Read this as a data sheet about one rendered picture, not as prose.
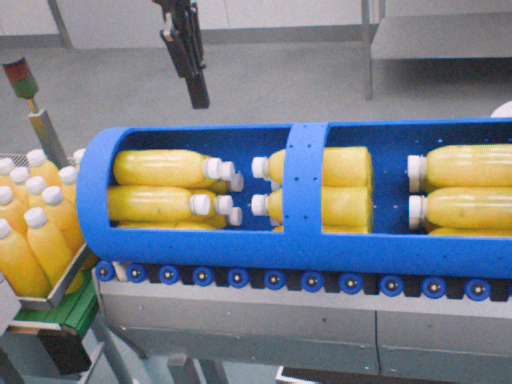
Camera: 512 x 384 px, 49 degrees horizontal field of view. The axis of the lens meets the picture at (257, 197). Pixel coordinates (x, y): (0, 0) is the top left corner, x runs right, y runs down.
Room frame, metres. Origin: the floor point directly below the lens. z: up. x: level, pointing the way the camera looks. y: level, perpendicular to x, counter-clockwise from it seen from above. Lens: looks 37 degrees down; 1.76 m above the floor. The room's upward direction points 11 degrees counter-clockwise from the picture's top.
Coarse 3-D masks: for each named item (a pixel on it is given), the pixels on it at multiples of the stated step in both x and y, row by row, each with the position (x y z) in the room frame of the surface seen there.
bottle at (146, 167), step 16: (128, 160) 0.96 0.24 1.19; (144, 160) 0.94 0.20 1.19; (160, 160) 0.93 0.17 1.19; (176, 160) 0.92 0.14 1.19; (192, 160) 0.92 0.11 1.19; (208, 160) 0.92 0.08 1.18; (128, 176) 0.94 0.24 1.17; (144, 176) 0.93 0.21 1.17; (160, 176) 0.92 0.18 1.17; (176, 176) 0.91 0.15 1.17; (192, 176) 0.90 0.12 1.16; (208, 176) 0.91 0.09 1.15
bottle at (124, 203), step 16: (112, 192) 0.93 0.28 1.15; (128, 192) 0.91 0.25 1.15; (144, 192) 0.90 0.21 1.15; (160, 192) 0.89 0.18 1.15; (176, 192) 0.89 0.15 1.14; (112, 208) 0.90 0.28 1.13; (128, 208) 0.89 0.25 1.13; (144, 208) 0.88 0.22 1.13; (160, 208) 0.87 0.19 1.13; (176, 208) 0.86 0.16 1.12; (192, 208) 0.86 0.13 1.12
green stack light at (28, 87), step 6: (30, 78) 1.46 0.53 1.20; (12, 84) 1.45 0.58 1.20; (18, 84) 1.44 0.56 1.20; (24, 84) 1.44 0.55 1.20; (30, 84) 1.45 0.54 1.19; (36, 84) 1.47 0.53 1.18; (18, 90) 1.44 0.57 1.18; (24, 90) 1.44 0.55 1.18; (30, 90) 1.45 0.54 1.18; (36, 90) 1.46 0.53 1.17; (18, 96) 1.44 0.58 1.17; (24, 96) 1.44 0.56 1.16
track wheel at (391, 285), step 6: (384, 276) 0.72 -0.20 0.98; (390, 276) 0.72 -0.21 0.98; (396, 276) 0.71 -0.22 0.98; (384, 282) 0.71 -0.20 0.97; (390, 282) 0.71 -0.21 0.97; (396, 282) 0.71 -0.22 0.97; (402, 282) 0.71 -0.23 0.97; (384, 288) 0.71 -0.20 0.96; (390, 288) 0.71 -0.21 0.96; (396, 288) 0.70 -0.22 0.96; (402, 288) 0.70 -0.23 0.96; (390, 294) 0.70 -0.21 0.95; (396, 294) 0.69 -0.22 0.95
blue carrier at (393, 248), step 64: (128, 128) 1.03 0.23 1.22; (192, 128) 0.99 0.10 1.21; (256, 128) 0.98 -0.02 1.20; (320, 128) 0.87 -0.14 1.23; (384, 128) 0.91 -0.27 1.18; (448, 128) 0.88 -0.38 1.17; (256, 192) 1.01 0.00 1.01; (320, 192) 0.75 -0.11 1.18; (384, 192) 0.92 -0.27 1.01; (128, 256) 0.85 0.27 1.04; (192, 256) 0.80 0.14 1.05; (256, 256) 0.76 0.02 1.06; (320, 256) 0.72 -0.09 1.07; (384, 256) 0.68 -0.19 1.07; (448, 256) 0.64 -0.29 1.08
